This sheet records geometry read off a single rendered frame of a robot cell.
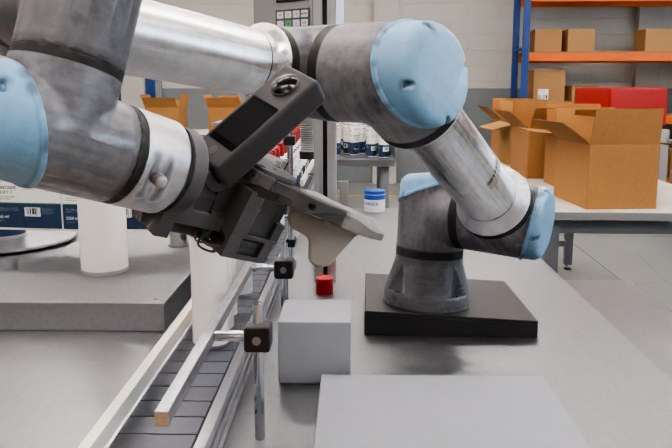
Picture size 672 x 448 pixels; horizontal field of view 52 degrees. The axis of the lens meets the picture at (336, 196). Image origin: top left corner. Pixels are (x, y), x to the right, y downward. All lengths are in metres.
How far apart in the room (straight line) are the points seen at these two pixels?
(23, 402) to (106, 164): 0.58
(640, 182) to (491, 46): 6.35
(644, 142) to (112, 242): 2.01
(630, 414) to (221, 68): 0.65
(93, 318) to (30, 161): 0.79
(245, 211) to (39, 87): 0.20
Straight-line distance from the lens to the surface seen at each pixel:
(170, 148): 0.52
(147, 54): 0.68
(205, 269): 0.95
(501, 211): 1.04
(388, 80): 0.74
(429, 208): 1.15
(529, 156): 3.56
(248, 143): 0.56
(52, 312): 1.27
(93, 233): 1.37
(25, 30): 0.50
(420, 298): 1.16
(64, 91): 0.48
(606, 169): 2.75
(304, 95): 0.58
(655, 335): 1.28
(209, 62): 0.73
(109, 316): 1.23
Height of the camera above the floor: 1.24
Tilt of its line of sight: 9 degrees down
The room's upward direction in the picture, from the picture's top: straight up
